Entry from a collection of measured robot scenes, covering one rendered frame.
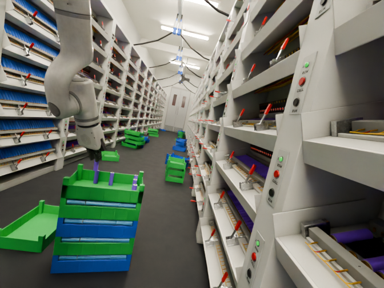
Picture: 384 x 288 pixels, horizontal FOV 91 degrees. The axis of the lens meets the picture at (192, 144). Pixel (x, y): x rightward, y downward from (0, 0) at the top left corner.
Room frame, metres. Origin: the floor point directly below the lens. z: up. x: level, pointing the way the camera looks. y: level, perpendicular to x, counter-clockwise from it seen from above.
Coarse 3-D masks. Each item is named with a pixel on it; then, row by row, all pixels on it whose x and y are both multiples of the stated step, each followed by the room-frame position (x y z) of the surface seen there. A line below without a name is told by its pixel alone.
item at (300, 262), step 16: (320, 208) 0.36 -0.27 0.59; (336, 208) 0.36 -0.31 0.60; (352, 208) 0.36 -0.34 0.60; (288, 224) 0.36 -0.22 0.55; (304, 224) 0.34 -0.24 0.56; (320, 224) 0.34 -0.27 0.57; (336, 224) 0.36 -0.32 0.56; (352, 224) 0.37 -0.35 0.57; (368, 224) 0.36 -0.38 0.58; (288, 240) 0.34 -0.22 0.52; (304, 240) 0.34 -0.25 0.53; (288, 256) 0.31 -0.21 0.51; (304, 256) 0.30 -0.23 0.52; (320, 256) 0.30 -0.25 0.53; (288, 272) 0.31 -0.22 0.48; (304, 272) 0.27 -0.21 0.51; (320, 272) 0.27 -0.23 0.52; (336, 272) 0.26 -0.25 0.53
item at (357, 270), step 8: (312, 232) 0.33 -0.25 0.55; (320, 232) 0.32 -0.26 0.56; (320, 240) 0.31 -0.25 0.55; (328, 240) 0.30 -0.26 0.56; (328, 248) 0.29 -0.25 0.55; (336, 248) 0.28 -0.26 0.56; (344, 248) 0.28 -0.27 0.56; (336, 256) 0.27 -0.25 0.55; (344, 256) 0.26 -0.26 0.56; (352, 256) 0.26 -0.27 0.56; (344, 264) 0.26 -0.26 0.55; (352, 264) 0.25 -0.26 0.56; (360, 264) 0.25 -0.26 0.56; (352, 272) 0.25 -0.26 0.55; (360, 272) 0.23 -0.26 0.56; (368, 272) 0.23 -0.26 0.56; (360, 280) 0.23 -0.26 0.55; (368, 280) 0.22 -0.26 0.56; (376, 280) 0.22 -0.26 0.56
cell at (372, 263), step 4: (380, 256) 0.26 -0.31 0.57; (364, 260) 0.26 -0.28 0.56; (368, 260) 0.26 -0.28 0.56; (372, 260) 0.26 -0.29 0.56; (376, 260) 0.25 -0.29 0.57; (380, 260) 0.25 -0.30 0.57; (372, 264) 0.25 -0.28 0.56; (376, 264) 0.25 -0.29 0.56; (380, 264) 0.25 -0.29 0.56; (372, 268) 0.25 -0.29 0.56; (376, 268) 0.25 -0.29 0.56; (380, 268) 0.25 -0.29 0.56
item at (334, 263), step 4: (308, 240) 0.33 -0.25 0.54; (312, 240) 0.33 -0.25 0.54; (312, 244) 0.32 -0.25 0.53; (316, 244) 0.32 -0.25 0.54; (316, 248) 0.31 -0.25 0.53; (320, 248) 0.31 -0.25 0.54; (324, 252) 0.30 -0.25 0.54; (324, 256) 0.29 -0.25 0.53; (328, 256) 0.29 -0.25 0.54; (332, 264) 0.27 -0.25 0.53; (336, 264) 0.27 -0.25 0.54; (336, 268) 0.27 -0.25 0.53; (340, 268) 0.26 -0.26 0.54; (340, 272) 0.26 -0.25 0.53; (344, 272) 0.26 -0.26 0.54; (344, 276) 0.25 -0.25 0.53; (348, 276) 0.25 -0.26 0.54; (348, 280) 0.25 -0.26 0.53; (352, 280) 0.24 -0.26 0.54
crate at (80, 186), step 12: (72, 180) 0.77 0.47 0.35; (84, 180) 0.86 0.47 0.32; (108, 180) 0.90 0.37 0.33; (120, 180) 0.91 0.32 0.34; (132, 180) 0.93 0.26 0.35; (72, 192) 0.68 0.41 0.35; (84, 192) 0.69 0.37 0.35; (96, 192) 0.70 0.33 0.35; (108, 192) 0.72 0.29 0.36; (120, 192) 0.73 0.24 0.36; (132, 192) 0.75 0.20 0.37
